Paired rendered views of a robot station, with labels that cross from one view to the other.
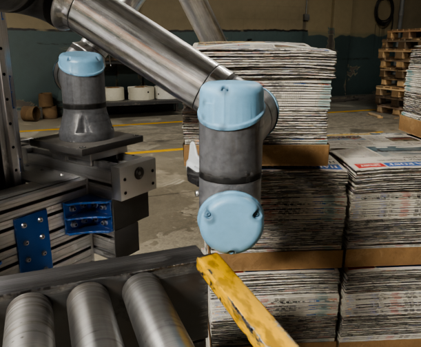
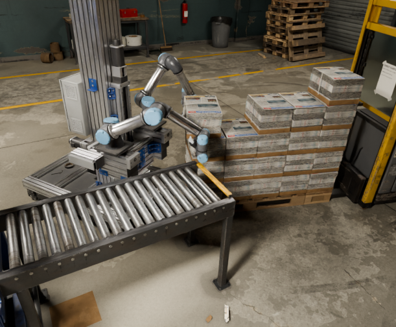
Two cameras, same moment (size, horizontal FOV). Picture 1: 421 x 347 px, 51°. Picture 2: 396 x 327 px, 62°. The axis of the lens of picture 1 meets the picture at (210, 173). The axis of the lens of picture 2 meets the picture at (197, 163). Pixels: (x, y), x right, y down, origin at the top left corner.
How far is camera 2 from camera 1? 1.89 m
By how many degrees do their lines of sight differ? 17
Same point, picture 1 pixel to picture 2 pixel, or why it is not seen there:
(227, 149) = (202, 147)
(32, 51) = (41, 13)
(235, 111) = (203, 142)
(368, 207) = (231, 146)
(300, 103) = (214, 124)
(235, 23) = not seen: outside the picture
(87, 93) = not seen: hidden behind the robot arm
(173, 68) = (190, 128)
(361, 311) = (229, 170)
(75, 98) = not seen: hidden behind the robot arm
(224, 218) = (201, 157)
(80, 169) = (150, 133)
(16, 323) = (173, 175)
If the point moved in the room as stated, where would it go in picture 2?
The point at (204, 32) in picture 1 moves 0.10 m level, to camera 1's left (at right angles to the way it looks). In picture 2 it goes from (185, 86) to (174, 86)
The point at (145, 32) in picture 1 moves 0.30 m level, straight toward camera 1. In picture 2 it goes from (185, 121) to (196, 140)
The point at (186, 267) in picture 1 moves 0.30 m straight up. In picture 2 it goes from (194, 165) to (195, 128)
